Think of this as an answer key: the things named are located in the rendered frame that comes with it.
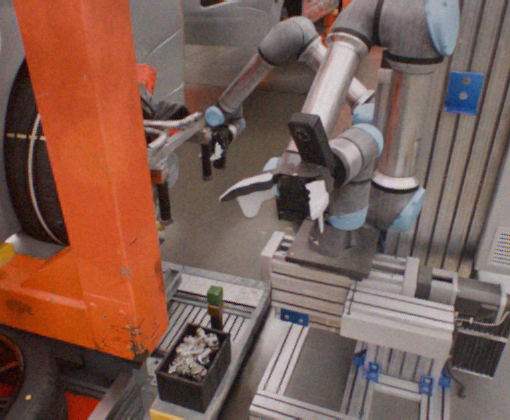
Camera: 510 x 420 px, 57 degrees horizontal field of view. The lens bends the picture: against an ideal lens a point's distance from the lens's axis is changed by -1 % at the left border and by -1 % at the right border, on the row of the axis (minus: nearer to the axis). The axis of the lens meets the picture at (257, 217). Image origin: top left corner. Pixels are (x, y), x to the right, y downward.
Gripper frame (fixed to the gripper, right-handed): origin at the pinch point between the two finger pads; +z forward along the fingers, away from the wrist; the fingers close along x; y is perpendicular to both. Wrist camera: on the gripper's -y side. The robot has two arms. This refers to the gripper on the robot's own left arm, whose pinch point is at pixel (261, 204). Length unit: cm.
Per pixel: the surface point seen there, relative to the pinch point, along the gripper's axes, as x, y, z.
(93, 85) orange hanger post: 46.6, -12.7, -11.9
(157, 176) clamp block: 70, 22, -43
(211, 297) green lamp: 48, 53, -34
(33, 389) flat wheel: 76, 64, 10
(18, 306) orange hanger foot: 94, 49, -1
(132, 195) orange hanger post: 52, 15, -19
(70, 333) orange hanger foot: 78, 57, -5
